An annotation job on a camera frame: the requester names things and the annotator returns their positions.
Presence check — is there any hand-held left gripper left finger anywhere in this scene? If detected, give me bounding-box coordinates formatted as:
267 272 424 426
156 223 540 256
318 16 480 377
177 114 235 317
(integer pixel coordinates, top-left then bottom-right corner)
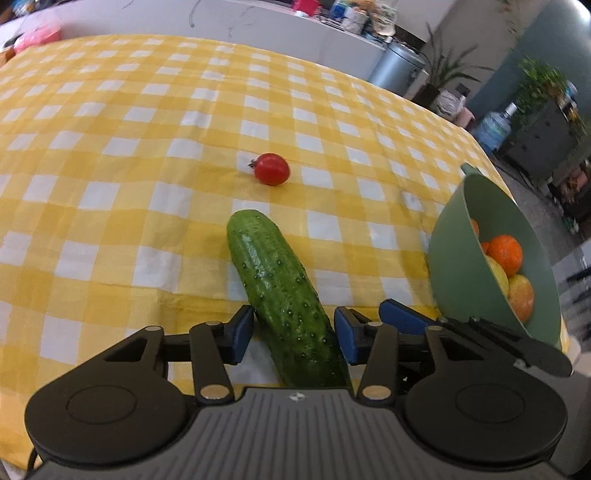
104 305 256 407

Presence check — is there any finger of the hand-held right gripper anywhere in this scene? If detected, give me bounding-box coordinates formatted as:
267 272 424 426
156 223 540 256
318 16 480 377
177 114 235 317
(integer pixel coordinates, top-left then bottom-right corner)
379 298 574 378

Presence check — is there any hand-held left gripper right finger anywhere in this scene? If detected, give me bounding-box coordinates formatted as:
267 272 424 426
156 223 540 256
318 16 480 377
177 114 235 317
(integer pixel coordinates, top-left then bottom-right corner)
333 305 481 407

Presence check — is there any green cucumber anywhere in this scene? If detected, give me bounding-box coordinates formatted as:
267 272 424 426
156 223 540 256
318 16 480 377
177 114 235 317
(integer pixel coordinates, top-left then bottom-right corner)
226 209 352 389

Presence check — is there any green strainer bowl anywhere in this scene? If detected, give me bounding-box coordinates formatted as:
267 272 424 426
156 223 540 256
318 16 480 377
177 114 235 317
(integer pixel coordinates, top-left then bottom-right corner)
427 162 568 352

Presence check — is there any yellow round fruit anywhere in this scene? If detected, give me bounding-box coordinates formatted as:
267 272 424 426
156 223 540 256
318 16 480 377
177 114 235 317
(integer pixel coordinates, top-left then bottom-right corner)
505 273 535 324

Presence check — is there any red cherry tomato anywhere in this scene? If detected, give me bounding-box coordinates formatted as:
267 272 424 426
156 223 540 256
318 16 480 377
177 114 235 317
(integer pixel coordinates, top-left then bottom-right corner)
249 152 291 186

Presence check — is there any blue water jug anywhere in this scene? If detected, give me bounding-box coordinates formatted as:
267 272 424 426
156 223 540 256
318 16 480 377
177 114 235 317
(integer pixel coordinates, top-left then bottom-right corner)
473 102 519 155

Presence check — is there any white plastic bag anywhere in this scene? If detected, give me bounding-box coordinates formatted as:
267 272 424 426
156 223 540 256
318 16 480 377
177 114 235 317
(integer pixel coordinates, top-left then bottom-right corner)
436 90 463 119

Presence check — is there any dark cabinet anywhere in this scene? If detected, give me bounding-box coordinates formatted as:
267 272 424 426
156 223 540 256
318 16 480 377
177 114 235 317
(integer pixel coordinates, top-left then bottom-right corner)
501 99 581 182

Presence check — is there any yellow checked tablecloth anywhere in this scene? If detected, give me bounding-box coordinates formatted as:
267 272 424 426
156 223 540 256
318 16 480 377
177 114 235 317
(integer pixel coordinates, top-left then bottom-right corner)
0 33 573 472

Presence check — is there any grey trash can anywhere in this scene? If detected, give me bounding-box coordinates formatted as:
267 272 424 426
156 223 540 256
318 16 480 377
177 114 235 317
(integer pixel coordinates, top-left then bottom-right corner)
368 39 430 99

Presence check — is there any tall potted plant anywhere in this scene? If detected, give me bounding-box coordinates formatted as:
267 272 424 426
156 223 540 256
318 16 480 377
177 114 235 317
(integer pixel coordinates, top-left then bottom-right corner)
413 22 496 110

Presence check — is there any leafy green plant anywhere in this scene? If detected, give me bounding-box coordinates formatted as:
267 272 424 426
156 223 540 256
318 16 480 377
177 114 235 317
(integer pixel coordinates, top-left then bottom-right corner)
515 56 572 134

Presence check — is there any white media cabinet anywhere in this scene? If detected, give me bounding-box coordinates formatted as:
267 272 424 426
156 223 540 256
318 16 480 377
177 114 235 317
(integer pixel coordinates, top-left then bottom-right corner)
0 0 387 85

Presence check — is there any pink packet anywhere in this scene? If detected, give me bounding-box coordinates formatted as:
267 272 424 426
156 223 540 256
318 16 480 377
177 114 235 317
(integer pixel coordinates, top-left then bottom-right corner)
13 25 63 55

